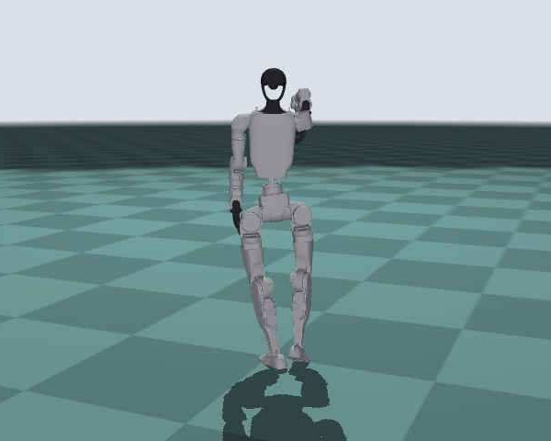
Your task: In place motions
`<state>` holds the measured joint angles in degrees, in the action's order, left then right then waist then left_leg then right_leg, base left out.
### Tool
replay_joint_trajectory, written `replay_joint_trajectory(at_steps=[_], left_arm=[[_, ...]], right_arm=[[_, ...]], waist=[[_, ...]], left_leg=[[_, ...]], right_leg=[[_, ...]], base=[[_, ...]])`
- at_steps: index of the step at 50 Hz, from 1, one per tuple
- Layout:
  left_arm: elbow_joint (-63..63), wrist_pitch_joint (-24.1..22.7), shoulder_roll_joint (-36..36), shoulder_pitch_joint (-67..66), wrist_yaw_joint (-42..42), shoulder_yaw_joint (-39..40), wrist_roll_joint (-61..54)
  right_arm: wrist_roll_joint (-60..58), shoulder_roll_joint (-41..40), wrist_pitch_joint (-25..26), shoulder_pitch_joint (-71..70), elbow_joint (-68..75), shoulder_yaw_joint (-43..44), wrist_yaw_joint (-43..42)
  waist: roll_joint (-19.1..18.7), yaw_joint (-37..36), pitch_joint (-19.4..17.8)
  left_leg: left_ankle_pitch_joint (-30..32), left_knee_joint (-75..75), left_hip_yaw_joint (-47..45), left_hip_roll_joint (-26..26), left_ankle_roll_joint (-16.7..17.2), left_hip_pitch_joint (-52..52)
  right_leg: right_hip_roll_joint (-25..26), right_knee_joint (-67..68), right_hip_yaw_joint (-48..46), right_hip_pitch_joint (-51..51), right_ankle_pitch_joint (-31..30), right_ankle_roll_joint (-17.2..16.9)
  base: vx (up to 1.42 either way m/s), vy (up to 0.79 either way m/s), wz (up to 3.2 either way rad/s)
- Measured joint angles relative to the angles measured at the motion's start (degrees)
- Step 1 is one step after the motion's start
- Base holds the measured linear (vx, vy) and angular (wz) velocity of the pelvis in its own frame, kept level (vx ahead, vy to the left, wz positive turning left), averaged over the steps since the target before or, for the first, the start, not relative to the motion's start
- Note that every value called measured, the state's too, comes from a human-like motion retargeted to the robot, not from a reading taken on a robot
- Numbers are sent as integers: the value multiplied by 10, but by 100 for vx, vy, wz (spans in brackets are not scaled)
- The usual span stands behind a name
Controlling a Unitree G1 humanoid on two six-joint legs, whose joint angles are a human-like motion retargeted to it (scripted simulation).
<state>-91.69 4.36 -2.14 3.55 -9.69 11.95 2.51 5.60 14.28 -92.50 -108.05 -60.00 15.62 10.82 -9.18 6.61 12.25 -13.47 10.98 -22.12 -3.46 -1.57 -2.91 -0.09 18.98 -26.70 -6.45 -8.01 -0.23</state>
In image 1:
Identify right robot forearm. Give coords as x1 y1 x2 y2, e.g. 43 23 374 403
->
295 88 312 110

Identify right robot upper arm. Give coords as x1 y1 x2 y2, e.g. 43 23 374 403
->
291 96 313 132

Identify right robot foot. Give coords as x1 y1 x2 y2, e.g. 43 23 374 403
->
287 345 310 363

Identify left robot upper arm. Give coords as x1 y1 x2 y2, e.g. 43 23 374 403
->
231 114 251 171

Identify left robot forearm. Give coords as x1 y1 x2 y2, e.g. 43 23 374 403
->
230 157 244 208

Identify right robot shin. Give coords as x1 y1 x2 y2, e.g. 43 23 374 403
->
291 273 311 350

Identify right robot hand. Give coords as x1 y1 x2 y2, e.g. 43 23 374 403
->
295 100 311 143

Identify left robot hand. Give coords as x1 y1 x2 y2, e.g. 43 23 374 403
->
230 200 242 236

